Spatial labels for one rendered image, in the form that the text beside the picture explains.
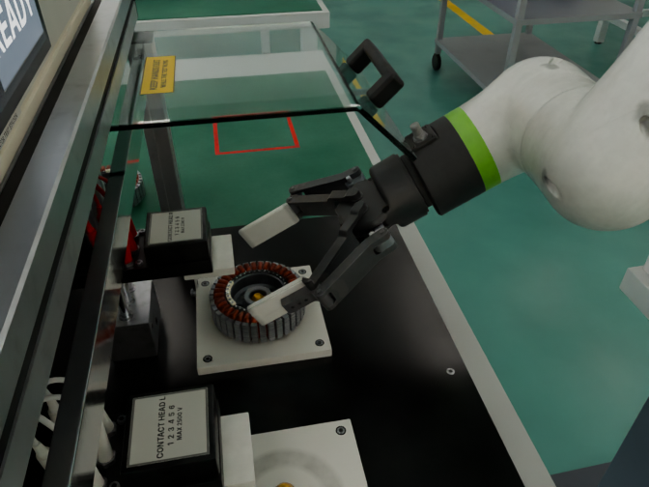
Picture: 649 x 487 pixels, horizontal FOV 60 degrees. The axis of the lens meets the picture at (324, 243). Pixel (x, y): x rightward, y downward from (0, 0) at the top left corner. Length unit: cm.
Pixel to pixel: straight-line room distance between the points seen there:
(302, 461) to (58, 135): 36
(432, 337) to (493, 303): 122
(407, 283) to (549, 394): 100
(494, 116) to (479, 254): 152
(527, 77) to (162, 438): 45
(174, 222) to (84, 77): 22
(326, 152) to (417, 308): 45
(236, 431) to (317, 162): 66
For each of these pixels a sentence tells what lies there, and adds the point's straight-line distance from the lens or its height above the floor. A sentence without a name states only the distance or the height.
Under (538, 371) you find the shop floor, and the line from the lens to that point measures 174.
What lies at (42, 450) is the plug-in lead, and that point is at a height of 94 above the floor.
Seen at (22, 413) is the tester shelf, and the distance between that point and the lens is 25.
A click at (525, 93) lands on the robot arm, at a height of 105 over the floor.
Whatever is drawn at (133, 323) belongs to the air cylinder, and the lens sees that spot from 65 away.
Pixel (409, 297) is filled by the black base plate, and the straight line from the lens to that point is 73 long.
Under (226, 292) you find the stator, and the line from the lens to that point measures 66.
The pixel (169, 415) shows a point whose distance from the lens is 44.
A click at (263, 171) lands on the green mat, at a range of 102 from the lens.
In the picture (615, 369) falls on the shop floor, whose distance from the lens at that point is 184.
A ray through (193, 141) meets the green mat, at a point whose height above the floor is 75.
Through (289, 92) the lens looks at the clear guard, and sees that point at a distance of 52.
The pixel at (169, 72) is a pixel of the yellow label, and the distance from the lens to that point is 58.
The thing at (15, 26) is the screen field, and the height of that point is 116.
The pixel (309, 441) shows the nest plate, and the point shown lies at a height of 78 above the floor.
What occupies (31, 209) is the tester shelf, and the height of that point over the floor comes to 111.
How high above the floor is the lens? 127
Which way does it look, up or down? 38 degrees down
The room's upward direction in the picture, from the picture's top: straight up
